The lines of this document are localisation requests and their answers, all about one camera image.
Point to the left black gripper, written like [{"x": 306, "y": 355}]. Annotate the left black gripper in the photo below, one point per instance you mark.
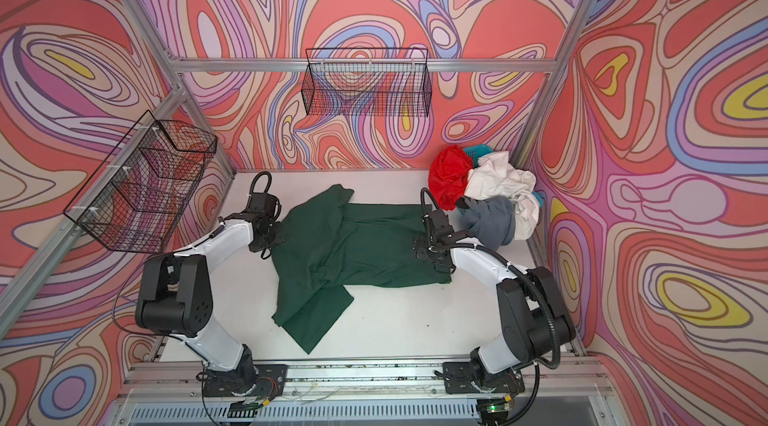
[{"x": 279, "y": 236}]

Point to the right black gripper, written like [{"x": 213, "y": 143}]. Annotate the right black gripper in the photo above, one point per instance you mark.
[{"x": 422, "y": 251}]

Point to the green t shirt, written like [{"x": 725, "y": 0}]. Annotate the green t shirt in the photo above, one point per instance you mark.
[{"x": 330, "y": 243}]

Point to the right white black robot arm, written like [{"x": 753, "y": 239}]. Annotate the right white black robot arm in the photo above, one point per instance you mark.
[{"x": 534, "y": 321}]

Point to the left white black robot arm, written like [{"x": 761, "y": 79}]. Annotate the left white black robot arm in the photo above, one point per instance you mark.
[{"x": 176, "y": 298}]

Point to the grey t shirt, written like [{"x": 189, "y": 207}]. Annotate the grey t shirt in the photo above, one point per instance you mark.
[{"x": 491, "y": 221}]

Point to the red t shirt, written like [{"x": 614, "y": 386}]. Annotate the red t shirt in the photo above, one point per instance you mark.
[{"x": 448, "y": 176}]

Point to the white t shirt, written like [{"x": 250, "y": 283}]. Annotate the white t shirt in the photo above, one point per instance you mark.
[{"x": 527, "y": 216}]

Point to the black wire basket left wall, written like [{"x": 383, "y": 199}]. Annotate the black wire basket left wall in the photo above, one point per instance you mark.
[{"x": 136, "y": 202}]

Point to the black wire basket wall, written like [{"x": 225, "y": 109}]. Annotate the black wire basket wall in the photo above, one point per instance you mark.
[
  {"x": 136, "y": 202},
  {"x": 398, "y": 91}
]

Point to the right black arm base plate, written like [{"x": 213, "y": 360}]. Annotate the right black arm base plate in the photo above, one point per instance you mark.
[{"x": 469, "y": 377}]

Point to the black wire basket back wall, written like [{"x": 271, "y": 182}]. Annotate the black wire basket back wall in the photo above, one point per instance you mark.
[{"x": 398, "y": 91}]

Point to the aluminium frame back beam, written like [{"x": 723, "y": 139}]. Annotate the aluminium frame back beam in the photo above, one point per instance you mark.
[{"x": 299, "y": 65}]

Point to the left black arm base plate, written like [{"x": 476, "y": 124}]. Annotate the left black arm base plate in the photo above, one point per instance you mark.
[{"x": 266, "y": 381}]

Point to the aluminium front rail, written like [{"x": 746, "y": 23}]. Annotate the aluminium front rail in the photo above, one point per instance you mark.
[{"x": 373, "y": 391}]

